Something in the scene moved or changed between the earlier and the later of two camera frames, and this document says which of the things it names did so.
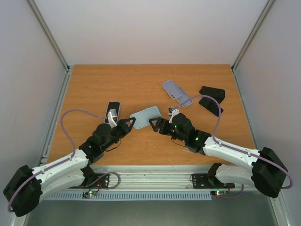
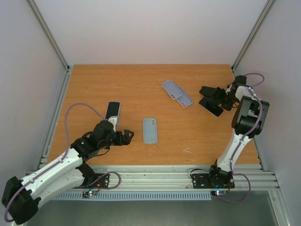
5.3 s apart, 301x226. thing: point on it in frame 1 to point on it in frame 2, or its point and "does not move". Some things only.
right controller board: x=218 y=192 does not move
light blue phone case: x=142 y=117 to x=150 y=131
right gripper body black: x=162 y=125 to x=219 y=94
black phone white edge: x=210 y=105 does not move
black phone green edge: x=111 y=105 does not move
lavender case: x=172 y=89 does not move
